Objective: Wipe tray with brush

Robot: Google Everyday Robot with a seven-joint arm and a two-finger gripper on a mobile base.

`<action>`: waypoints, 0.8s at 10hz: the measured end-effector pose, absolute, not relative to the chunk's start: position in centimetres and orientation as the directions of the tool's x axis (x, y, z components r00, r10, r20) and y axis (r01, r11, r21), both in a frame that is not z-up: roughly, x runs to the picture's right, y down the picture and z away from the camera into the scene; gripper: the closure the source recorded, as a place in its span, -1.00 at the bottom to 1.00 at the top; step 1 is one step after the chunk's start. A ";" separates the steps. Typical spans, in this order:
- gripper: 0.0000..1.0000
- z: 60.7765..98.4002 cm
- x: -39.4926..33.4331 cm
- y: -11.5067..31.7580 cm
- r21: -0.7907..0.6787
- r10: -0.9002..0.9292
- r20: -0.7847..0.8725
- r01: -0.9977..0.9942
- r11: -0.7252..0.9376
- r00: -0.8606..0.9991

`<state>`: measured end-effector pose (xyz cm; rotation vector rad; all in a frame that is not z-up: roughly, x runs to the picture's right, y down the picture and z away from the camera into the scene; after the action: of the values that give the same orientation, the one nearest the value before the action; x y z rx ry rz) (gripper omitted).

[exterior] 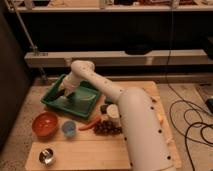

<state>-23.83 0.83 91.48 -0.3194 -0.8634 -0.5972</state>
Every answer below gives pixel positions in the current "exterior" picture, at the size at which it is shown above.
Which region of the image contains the metal diagonal pole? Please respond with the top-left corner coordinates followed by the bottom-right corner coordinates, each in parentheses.
top-left (10, 0), bottom-right (48, 83)

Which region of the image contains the dark grape bunch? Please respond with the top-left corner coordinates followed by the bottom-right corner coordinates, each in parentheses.
top-left (93, 120), bottom-right (122, 135)

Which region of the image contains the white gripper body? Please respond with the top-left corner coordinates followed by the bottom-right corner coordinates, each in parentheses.
top-left (59, 73), bottom-right (80, 96)

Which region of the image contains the white shelf rail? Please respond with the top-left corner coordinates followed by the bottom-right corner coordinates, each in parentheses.
top-left (24, 49), bottom-right (213, 68)

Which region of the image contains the black cable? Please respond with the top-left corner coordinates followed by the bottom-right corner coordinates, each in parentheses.
top-left (165, 6), bottom-right (213, 171)

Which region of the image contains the red bowl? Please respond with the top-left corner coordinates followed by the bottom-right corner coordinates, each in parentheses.
top-left (32, 112), bottom-right (58, 137)

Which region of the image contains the white cup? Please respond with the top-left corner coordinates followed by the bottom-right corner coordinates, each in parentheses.
top-left (107, 104), bottom-right (120, 122)

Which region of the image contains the blue cup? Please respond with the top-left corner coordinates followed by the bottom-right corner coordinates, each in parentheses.
top-left (61, 121), bottom-right (76, 138)

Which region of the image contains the small metal cup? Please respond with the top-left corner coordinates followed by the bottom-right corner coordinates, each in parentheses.
top-left (39, 148), bottom-right (55, 166)

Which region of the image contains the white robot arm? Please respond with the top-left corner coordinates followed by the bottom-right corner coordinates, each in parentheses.
top-left (61, 60), bottom-right (176, 171)

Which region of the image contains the wooden board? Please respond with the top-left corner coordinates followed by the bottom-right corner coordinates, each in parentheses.
top-left (25, 81), bottom-right (182, 171)

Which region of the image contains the green plastic tray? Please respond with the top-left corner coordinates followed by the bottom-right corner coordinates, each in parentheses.
top-left (41, 74), bottom-right (101, 120)

